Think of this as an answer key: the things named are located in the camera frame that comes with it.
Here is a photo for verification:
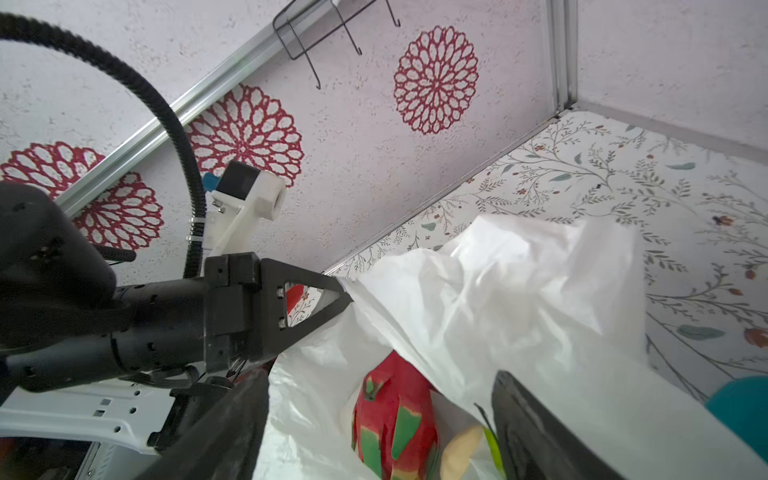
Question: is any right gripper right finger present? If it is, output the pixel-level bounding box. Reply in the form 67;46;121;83
491;371;621;479

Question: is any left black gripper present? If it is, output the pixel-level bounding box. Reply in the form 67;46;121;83
111;253;351;386

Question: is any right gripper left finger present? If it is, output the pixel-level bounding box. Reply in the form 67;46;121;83
138;370;269;479

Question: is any green lime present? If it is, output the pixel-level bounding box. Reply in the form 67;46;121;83
483;427;506;479

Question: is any beige round fruit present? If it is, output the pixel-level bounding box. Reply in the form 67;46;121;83
440;425;485;480

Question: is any white plastic bag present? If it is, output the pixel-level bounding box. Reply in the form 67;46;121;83
254;215;767;479

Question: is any red dragon fruit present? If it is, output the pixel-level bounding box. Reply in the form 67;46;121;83
352;351;440;479

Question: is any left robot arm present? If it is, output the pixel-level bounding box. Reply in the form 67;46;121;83
1;182;350;454

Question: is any teal plastic basket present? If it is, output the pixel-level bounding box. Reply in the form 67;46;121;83
706;376;768;461

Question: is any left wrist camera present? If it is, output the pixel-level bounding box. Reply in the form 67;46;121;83
203;161;287;256

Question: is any black wire wall rack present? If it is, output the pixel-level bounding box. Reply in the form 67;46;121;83
271;0;378;90

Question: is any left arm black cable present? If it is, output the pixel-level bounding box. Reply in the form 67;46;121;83
0;11;208;280

